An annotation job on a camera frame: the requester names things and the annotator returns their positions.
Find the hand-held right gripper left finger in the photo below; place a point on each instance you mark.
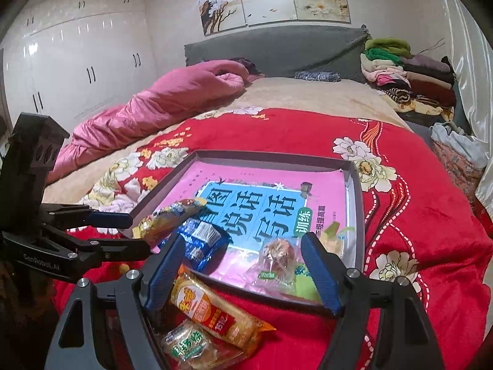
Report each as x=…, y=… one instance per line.
x=165, y=273

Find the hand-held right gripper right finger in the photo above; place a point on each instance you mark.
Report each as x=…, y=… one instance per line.
x=319, y=273

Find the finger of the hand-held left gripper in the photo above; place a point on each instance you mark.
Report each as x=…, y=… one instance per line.
x=115, y=248
x=111, y=219

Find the light green snack packet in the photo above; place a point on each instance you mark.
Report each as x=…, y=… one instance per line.
x=306, y=285

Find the clear cookie packet green label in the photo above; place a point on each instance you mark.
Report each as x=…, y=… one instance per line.
x=277, y=254
x=192, y=341

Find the blue cookie packet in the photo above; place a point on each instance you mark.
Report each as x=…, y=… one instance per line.
x=204, y=242

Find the yellow snack bar packet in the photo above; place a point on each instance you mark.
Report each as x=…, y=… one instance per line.
x=161, y=219

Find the orange rice cracker packet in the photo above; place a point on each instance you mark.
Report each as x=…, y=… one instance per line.
x=212, y=308

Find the dark shallow box tray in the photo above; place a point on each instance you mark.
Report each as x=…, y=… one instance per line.
x=356, y=216

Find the pink book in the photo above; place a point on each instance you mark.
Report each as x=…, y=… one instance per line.
x=246, y=185

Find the red floral blanket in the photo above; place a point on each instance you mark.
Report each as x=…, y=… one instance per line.
x=423, y=219

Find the pink quilt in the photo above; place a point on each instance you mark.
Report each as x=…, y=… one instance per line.
x=154, y=104

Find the white wardrobe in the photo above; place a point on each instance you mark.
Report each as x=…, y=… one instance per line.
x=77, y=46

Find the beige bed sheet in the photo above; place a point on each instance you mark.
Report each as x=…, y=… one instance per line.
x=308, y=92

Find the white grey cloth bundle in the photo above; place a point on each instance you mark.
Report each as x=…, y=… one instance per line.
x=458, y=150

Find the grey patterned cloth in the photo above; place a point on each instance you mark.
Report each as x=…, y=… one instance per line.
x=317, y=76

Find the stack of folded clothes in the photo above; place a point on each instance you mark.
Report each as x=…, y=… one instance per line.
x=416, y=81

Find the grey headboard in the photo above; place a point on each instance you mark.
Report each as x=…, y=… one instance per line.
x=289, y=50

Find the white satin curtain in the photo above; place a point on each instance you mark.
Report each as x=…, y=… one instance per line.
x=473, y=65

